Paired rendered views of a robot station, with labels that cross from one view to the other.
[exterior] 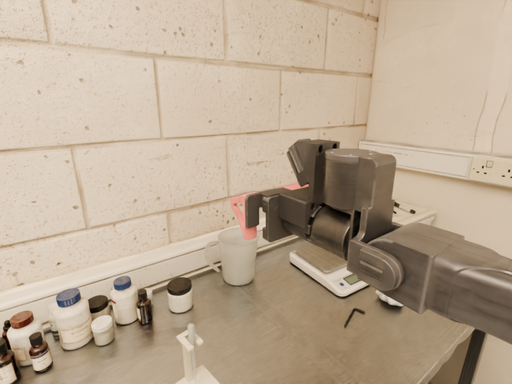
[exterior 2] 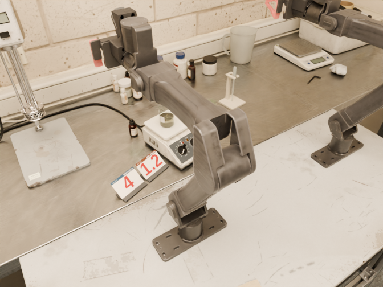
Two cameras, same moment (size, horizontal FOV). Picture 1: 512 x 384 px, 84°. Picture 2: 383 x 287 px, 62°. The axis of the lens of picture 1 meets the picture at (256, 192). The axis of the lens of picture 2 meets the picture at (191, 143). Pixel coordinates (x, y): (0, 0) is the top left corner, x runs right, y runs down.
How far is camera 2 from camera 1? 0.75 m
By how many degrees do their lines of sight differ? 24
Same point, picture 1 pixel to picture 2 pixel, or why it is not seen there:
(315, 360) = (290, 94)
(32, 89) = not seen: outside the picture
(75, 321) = not seen: hidden behind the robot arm
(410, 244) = (341, 13)
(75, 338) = not seen: hidden behind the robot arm
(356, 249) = (323, 17)
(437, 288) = (346, 27)
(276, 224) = (289, 11)
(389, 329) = (333, 85)
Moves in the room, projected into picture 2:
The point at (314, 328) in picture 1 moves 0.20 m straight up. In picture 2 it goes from (289, 83) to (299, 41)
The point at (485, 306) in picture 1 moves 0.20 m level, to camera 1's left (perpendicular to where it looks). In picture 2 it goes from (357, 30) to (282, 29)
